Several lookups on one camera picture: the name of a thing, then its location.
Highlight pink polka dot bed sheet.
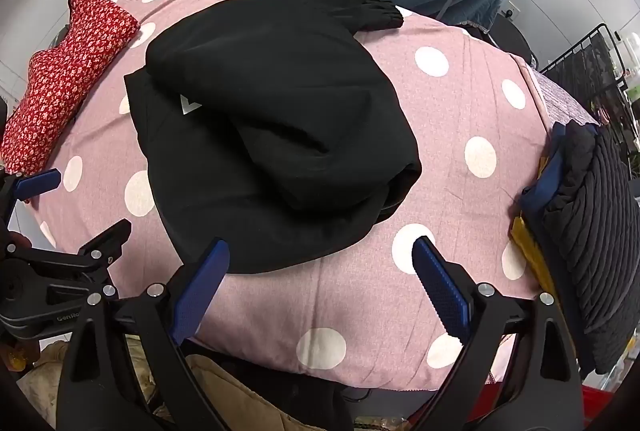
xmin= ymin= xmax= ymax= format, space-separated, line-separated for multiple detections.
xmin=37 ymin=0 xmax=601 ymax=384

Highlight beige cloth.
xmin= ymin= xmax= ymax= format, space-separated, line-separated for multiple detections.
xmin=20 ymin=336 xmax=311 ymax=431

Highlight green and white bottle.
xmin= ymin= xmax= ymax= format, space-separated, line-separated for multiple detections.
xmin=617 ymin=31 xmax=640 ymax=106

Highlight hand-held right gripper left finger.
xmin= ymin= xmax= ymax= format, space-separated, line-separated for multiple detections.
xmin=56 ymin=237 xmax=232 ymax=431

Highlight lilac patterned cloth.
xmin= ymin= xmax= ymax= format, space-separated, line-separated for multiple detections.
xmin=525 ymin=66 xmax=598 ymax=126

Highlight red plastic container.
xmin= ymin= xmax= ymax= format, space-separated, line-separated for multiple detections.
xmin=480 ymin=381 xmax=608 ymax=431

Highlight red floral cloth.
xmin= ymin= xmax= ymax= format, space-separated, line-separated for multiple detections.
xmin=0 ymin=0 xmax=142 ymax=176

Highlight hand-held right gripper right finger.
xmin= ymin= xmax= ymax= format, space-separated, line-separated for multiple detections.
xmin=411 ymin=235 xmax=587 ymax=431

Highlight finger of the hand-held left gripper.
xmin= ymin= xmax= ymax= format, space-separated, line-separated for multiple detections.
xmin=0 ymin=168 xmax=63 ymax=223
xmin=5 ymin=218 xmax=133 ymax=273

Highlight black round stool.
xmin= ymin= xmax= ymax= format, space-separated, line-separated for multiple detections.
xmin=487 ymin=18 xmax=533 ymax=62

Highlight black metal rack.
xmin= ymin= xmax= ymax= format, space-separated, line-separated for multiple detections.
xmin=540 ymin=23 xmax=640 ymax=152

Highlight navy cloth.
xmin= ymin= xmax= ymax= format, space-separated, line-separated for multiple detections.
xmin=520 ymin=121 xmax=598 ymax=362

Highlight black zip jacket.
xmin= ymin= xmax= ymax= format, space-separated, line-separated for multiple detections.
xmin=123 ymin=0 xmax=423 ymax=274

